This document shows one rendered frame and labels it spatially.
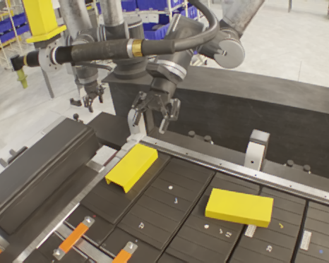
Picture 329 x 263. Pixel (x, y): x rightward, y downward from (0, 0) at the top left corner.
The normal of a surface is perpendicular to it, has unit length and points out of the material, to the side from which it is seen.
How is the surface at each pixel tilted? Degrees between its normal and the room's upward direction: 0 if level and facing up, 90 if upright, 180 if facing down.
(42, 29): 90
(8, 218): 90
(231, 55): 90
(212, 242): 0
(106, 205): 0
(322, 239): 0
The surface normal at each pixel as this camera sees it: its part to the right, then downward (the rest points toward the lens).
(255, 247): -0.11, -0.78
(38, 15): -0.26, 0.62
